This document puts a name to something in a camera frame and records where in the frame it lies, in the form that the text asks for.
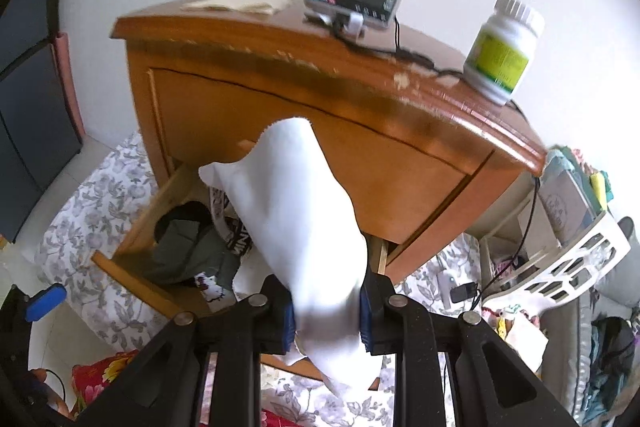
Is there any white small shelf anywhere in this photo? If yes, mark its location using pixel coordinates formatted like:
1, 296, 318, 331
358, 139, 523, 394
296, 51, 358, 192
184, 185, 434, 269
470, 197, 541, 258

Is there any dark blue panel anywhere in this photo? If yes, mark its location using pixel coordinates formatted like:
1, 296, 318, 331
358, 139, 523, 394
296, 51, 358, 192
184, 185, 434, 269
0, 0, 83, 244

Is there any white green label bottle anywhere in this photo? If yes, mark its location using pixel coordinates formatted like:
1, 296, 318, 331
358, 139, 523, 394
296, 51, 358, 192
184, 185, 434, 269
463, 0, 546, 106

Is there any yellow sponge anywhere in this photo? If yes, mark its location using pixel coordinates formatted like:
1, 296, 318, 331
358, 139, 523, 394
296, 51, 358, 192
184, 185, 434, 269
590, 172, 610, 214

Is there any closed wooden drawer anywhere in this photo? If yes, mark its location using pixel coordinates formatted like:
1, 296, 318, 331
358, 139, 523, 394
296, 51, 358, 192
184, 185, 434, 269
147, 67, 496, 245

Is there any dark teal cloth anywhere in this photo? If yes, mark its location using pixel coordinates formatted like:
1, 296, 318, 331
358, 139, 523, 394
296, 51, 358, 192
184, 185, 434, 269
582, 314, 637, 410

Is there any white plain underwear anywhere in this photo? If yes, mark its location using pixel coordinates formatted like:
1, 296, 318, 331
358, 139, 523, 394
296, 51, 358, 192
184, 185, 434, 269
198, 117, 382, 400

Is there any white phone stand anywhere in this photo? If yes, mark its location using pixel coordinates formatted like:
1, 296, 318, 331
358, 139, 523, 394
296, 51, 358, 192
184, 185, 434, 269
304, 4, 365, 40

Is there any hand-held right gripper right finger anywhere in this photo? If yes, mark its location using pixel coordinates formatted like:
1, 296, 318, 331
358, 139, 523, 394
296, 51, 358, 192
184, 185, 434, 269
358, 273, 576, 427

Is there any white paper bag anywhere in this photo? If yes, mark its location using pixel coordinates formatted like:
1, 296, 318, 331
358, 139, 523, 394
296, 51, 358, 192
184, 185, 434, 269
492, 307, 547, 375

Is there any wooden nightstand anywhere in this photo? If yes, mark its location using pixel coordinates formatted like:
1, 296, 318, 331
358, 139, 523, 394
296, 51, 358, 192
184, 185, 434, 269
109, 0, 548, 288

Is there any grey printed book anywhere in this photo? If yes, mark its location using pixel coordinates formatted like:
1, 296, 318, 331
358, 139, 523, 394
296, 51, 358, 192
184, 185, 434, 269
539, 149, 601, 233

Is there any white plastic basket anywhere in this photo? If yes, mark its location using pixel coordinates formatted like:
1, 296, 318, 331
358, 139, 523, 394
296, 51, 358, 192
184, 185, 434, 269
479, 210, 632, 314

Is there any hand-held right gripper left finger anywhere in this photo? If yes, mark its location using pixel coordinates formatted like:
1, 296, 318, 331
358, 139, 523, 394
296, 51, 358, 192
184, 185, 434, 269
75, 274, 297, 427

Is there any black power adapter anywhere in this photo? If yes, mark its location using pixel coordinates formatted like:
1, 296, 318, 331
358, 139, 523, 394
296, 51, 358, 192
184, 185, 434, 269
449, 283, 482, 304

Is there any wooden drawer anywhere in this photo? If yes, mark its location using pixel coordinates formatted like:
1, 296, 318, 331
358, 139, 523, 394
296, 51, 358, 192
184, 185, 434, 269
147, 67, 496, 245
91, 139, 396, 383

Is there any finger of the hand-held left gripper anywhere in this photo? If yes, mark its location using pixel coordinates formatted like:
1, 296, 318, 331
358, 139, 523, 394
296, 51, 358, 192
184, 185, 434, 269
24, 284, 68, 323

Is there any lettered waistband underwear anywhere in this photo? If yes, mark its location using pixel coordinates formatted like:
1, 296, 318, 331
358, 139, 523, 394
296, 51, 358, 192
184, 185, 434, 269
209, 184, 258, 260

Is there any red floral blanket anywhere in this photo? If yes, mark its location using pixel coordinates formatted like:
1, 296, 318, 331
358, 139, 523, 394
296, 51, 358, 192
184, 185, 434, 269
71, 349, 301, 427

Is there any grey floral mat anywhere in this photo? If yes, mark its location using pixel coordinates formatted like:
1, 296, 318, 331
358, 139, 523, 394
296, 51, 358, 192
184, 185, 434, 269
37, 129, 501, 427

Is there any grey green underwear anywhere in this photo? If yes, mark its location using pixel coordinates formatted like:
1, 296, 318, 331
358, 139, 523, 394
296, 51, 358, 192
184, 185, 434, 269
149, 218, 242, 289

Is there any salmon pink board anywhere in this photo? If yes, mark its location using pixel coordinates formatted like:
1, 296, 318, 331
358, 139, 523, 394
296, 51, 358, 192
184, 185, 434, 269
52, 32, 87, 144

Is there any black charging cable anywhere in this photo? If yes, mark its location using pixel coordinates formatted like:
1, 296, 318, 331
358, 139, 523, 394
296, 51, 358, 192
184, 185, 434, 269
330, 14, 543, 313

